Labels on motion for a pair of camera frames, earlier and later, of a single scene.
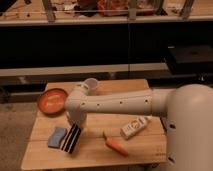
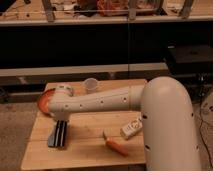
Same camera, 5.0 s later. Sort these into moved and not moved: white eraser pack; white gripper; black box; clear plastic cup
Moved: white gripper
Not moved: white eraser pack; black box; clear plastic cup
